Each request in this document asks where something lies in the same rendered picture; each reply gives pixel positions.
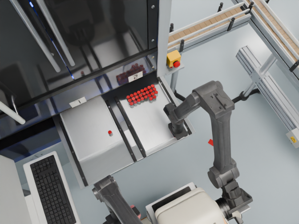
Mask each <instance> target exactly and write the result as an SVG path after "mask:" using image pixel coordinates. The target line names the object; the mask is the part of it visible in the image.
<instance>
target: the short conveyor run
mask: <svg viewBox="0 0 299 224"><path fill-rule="evenodd" d="M243 4H244V2H241V3H239V4H236V5H234V6H231V7H229V8H227V9H224V10H223V9H222V7H223V2H221V3H220V6H219V8H218V11H217V13H215V14H213V15H210V16H208V17H206V18H203V19H201V20H198V21H196V22H194V23H191V24H189V25H187V26H185V27H182V28H180V29H177V30H175V31H174V24H173V23H171V24H170V32H169V39H168V49H167V50H170V49H172V48H174V47H175V48H176V49H177V51H178V52H179V54H182V53H184V52H187V51H189V50H191V49H193V48H195V47H198V46H200V45H202V44H205V43H207V42H209V41H211V40H214V39H216V38H218V37H220V36H223V35H225V34H227V33H230V32H231V31H234V30H236V29H238V28H241V27H243V26H245V25H247V24H248V22H249V20H250V18H251V14H250V13H249V11H250V9H247V10H246V9H245V8H244V6H243Z"/></svg>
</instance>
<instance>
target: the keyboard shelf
mask: <svg viewBox="0 0 299 224"><path fill-rule="evenodd" d="M51 155H54V157H55V160H56V163H57V166H58V169H59V172H60V175H61V178H62V181H63V184H64V187H65V190H66V193H67V196H68V198H69V201H70V204H71V207H72V210H73V213H74V216H75V219H76V223H75V224H81V221H80V218H79V215H78V213H77V209H76V206H75V203H74V201H73V198H72V195H71V192H70V189H69V186H68V183H67V180H66V177H65V174H64V172H63V169H62V166H61V163H60V160H59V157H58V154H57V152H56V151H53V152H50V153H48V154H46V155H44V156H41V157H39V158H37V159H34V160H32V161H29V162H27V163H25V164H23V168H24V172H25V175H26V179H27V182H28V186H29V189H30V192H31V195H28V196H26V197H25V201H26V205H27V208H28V212H29V215H30V219H31V222H32V224H47V220H46V217H45V214H44V210H43V207H42V204H41V201H40V197H39V194H38V191H37V188H36V184H35V181H34V178H33V174H32V171H31V168H30V164H33V163H35V162H37V161H40V160H42V159H44V158H46V157H48V156H51Z"/></svg>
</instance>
